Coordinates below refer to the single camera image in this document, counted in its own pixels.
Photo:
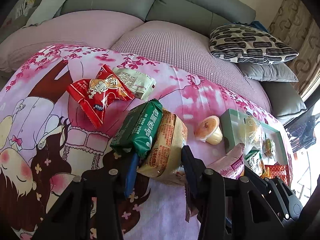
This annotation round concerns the orange clear snack bag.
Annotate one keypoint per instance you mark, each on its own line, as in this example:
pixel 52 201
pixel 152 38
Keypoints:
pixel 266 174

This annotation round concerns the cream white snack packet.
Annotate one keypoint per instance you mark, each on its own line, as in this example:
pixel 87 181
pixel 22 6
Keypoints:
pixel 140 84

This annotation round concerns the tan bread snack packet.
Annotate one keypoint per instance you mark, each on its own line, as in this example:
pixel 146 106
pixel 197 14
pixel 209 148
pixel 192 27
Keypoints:
pixel 164 161

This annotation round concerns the yellow jelly cup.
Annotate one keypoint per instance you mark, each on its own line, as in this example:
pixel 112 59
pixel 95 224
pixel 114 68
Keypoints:
pixel 208 130

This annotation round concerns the black white patterned pillow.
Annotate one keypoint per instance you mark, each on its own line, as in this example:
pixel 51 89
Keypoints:
pixel 240 43

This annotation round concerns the pink cartoon blanket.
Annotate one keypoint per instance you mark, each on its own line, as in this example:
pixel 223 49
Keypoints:
pixel 47 139

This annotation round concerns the light grey cushion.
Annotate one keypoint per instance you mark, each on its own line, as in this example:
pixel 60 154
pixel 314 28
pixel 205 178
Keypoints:
pixel 44 12

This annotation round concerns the blue cloth behind pillow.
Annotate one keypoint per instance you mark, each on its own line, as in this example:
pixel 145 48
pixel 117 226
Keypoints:
pixel 258 25

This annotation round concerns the clear bagged bun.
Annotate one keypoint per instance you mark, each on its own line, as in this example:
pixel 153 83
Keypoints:
pixel 249 131

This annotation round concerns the red nico snack packet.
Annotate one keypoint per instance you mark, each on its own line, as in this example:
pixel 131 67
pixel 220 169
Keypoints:
pixel 95 95

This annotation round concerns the black drying rack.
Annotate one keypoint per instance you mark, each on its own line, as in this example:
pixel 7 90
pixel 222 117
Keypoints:
pixel 301 131

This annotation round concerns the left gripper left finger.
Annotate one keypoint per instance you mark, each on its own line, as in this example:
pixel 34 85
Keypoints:
pixel 131 175

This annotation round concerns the pink sofa cover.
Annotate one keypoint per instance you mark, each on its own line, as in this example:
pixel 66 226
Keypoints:
pixel 156 40

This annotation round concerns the red patterned snack packet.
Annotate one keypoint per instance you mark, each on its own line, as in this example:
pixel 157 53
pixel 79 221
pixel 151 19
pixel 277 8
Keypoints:
pixel 278 170

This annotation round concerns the teal shallow box tray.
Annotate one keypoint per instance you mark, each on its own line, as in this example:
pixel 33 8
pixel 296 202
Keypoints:
pixel 228 125

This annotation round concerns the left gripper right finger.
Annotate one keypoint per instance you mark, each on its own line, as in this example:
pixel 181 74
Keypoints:
pixel 193 168

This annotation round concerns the patterned beige curtain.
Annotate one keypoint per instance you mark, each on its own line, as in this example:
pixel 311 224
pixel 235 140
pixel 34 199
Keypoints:
pixel 294 25

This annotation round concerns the small green wrapped candy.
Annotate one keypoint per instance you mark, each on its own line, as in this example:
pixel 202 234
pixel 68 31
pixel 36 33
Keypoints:
pixel 269 148

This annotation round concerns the white green cracker packet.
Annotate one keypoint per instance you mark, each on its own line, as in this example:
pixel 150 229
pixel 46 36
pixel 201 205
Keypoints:
pixel 254 161

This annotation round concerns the pink swiss roll packet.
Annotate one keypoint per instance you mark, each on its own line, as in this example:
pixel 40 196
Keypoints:
pixel 232 165

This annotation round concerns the green biscuit packet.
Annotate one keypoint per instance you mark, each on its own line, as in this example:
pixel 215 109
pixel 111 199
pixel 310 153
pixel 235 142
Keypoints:
pixel 138 130

